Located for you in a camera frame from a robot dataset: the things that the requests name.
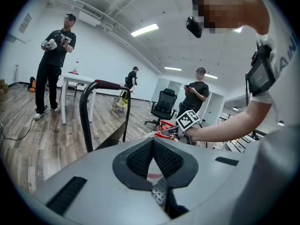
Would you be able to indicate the tall thin stand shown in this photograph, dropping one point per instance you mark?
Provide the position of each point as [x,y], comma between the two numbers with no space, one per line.
[16,74]

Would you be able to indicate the black office chair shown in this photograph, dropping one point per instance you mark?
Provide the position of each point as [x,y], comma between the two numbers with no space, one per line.
[164,104]

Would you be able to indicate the grey wall vent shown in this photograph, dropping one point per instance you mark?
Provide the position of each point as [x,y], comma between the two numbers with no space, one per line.
[25,23]

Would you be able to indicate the glass office partition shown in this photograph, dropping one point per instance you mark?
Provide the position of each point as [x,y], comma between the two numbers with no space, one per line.
[213,107]

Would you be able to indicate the person's head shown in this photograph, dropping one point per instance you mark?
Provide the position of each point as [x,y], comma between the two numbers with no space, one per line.
[229,6]

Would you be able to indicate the brown cardboard box stack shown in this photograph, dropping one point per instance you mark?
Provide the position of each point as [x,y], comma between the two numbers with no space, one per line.
[3,90]

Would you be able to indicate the black chest-mounted device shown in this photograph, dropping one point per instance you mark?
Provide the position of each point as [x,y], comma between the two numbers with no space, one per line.
[260,76]

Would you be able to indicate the clear bottle red label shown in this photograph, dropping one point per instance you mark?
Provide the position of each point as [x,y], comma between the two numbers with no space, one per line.
[75,69]

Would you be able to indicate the black platform cart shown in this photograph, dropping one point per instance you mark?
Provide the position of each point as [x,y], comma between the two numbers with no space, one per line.
[85,116]

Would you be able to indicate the black phone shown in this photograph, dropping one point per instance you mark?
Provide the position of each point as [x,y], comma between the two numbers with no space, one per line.
[187,87]

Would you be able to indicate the white table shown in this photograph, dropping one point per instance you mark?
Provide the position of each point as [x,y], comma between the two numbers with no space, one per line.
[77,78]

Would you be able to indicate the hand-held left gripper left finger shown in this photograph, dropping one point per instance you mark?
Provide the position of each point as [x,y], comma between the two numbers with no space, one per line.
[100,196]

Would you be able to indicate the ceiling light panel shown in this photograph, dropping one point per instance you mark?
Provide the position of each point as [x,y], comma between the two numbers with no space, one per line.
[144,30]
[172,68]
[211,76]
[237,30]

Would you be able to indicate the orange backpack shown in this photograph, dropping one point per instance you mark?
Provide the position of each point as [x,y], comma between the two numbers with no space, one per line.
[34,86]

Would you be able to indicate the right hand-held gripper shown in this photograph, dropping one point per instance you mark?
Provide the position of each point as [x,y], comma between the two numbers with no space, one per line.
[187,121]

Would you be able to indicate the black metal railing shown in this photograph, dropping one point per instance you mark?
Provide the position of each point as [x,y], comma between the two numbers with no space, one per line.
[243,139]

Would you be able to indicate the wooden stool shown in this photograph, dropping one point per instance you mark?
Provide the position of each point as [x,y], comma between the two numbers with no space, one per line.
[122,103]

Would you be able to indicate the person's white t-shirt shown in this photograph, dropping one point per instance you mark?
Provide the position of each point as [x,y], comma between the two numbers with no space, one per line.
[288,90]

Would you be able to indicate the black head-mounted camera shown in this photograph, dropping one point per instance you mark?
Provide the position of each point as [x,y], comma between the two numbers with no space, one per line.
[194,27]

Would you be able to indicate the white air conditioner unit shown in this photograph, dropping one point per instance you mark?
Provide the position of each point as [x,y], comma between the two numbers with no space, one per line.
[90,16]

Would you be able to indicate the black bag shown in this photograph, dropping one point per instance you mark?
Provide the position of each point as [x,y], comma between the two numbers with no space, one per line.
[32,79]

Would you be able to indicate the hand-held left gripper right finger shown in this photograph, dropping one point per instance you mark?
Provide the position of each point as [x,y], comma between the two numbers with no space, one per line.
[206,179]

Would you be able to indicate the black pendant lamp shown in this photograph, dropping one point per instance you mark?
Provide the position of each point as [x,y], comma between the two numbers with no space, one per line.
[280,123]
[236,108]

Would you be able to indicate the person's right forearm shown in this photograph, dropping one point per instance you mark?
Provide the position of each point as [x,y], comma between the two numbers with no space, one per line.
[229,125]

